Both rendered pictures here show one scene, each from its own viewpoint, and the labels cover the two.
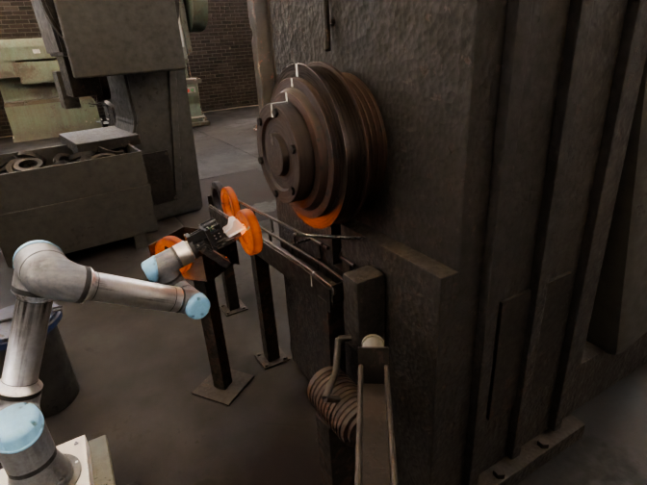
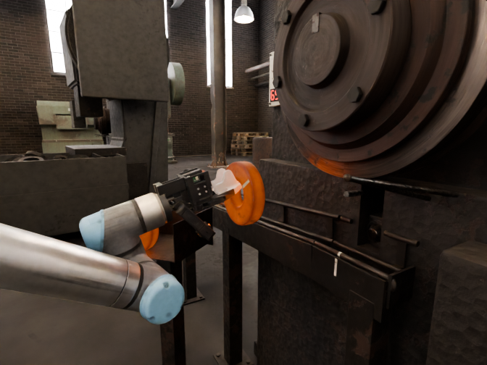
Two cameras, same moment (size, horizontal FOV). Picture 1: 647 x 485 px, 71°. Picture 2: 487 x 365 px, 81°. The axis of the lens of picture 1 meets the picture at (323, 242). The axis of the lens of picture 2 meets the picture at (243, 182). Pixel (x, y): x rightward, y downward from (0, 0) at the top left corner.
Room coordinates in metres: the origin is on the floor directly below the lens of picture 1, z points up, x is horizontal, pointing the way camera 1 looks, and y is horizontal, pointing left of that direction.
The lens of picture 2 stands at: (0.73, 0.26, 0.98)
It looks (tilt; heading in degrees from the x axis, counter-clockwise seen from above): 10 degrees down; 359
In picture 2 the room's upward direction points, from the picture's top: straight up
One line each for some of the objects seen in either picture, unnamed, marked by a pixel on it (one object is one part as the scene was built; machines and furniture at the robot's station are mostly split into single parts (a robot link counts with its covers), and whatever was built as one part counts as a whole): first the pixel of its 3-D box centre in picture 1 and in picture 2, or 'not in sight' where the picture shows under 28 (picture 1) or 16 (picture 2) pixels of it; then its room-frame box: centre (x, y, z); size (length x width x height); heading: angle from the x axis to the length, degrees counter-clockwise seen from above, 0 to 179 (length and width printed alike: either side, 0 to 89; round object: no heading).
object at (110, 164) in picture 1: (71, 198); (62, 192); (3.42, 1.93, 0.39); 1.03 x 0.83 x 0.79; 123
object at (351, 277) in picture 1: (365, 308); (473, 322); (1.13, -0.11, 0.68); 0.11 x 0.08 x 0.24; 119
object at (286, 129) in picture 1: (282, 153); (325, 53); (1.28, 0.10, 1.11); 0.28 x 0.06 x 0.28; 29
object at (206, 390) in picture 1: (207, 317); (167, 308); (1.65, 0.51, 0.36); 0.26 x 0.20 x 0.72; 64
